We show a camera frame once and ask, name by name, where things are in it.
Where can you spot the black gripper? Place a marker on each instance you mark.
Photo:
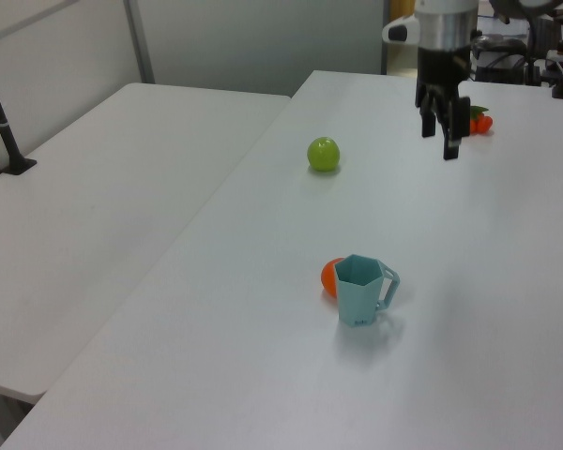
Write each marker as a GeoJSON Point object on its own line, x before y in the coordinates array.
{"type": "Point", "coordinates": [441, 68]}

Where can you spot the teal hexagonal mug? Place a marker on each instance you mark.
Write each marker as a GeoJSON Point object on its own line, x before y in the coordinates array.
{"type": "Point", "coordinates": [356, 293]}

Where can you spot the small tangerines with leaves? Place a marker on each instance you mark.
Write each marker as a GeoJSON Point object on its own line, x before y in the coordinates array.
{"type": "Point", "coordinates": [482, 124]}

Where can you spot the black electronic device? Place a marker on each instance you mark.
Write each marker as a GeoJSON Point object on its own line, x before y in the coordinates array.
{"type": "Point", "coordinates": [499, 56]}

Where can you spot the green toy apple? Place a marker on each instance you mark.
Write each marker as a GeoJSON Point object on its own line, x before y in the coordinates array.
{"type": "Point", "coordinates": [324, 154]}

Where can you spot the black round device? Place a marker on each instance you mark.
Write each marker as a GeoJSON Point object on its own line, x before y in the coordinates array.
{"type": "Point", "coordinates": [525, 7]}

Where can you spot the orange toy fruit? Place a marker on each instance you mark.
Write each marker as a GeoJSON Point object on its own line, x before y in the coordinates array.
{"type": "Point", "coordinates": [328, 279]}

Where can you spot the grey partition post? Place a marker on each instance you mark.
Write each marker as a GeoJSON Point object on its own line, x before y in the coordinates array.
{"type": "Point", "coordinates": [140, 42]}

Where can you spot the black camera pole stand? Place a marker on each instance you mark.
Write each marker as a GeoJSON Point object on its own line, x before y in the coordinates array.
{"type": "Point", "coordinates": [2, 126]}

